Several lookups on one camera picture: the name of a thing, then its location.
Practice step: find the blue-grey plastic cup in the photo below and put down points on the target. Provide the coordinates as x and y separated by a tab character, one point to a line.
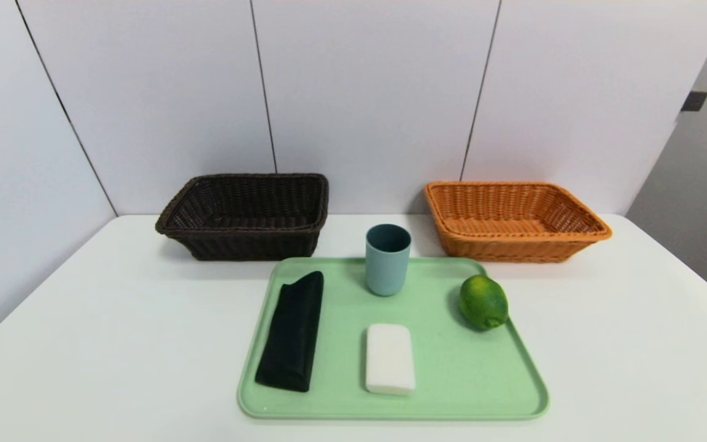
388	270

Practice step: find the white soap bar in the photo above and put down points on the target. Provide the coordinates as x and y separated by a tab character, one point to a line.
390	359

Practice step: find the green lime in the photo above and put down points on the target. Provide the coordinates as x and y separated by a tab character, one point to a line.
482	302

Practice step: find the dark brown wicker basket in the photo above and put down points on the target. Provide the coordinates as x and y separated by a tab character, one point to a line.
249	242

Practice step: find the orange wicker basket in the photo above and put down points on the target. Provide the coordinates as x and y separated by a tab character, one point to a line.
513	245

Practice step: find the light green plastic tray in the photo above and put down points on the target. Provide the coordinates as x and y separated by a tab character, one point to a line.
452	368

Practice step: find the small dark wall plate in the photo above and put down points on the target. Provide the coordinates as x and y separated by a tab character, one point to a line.
695	101

